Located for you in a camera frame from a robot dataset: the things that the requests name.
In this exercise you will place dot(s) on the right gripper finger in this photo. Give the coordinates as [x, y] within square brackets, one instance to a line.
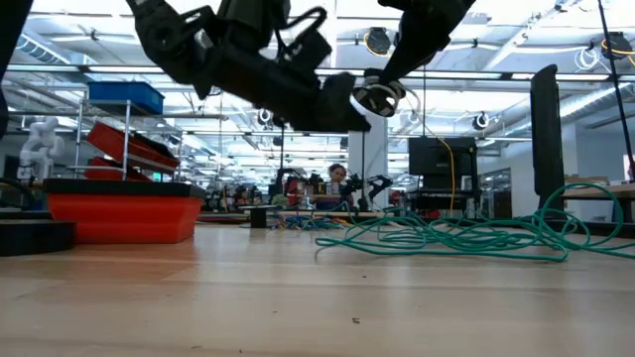
[419, 39]

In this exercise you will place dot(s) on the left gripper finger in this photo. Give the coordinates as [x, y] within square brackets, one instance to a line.
[340, 104]

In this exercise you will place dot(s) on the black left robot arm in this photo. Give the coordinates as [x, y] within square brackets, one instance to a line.
[164, 35]

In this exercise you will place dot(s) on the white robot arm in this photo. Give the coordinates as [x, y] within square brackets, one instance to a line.
[42, 149]

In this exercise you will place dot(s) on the person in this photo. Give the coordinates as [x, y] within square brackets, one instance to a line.
[337, 173]

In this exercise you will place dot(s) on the black monitor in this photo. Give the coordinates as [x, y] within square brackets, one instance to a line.
[439, 158]

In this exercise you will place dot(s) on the blue plastic bin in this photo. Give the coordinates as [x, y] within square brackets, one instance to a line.
[126, 96]

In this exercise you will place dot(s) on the metal shelf rack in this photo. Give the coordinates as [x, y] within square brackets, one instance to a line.
[127, 144]

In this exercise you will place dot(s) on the red plastic shelf bin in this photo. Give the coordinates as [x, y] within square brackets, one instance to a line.
[101, 171]
[114, 141]

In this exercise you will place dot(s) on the red square tray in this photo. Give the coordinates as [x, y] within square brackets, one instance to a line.
[124, 218]

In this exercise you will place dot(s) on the thin black pole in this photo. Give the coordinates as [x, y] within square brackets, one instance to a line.
[622, 106]

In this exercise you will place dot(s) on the wooden side table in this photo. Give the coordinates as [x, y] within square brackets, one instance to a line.
[595, 191]

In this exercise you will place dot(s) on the black tape roll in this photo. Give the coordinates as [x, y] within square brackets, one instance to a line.
[35, 238]

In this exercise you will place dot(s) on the black upright post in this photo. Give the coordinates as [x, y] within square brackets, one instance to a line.
[548, 149]

